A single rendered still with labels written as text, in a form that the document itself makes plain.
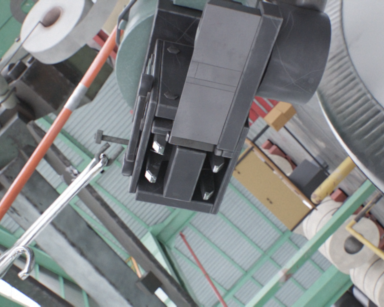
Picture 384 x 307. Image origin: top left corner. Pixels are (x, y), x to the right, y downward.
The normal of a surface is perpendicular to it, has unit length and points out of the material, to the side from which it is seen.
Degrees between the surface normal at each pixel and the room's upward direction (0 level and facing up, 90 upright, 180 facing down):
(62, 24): 90
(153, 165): 137
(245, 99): 65
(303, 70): 74
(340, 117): 89
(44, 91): 123
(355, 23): 90
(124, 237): 33
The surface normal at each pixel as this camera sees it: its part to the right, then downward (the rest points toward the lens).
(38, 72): 0.61, -0.15
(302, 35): 0.18, -0.18
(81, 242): 0.70, -0.36
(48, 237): -0.35, 0.58
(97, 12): 0.51, 0.55
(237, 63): 0.00, 0.62
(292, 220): 0.27, 0.29
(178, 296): -0.60, 0.59
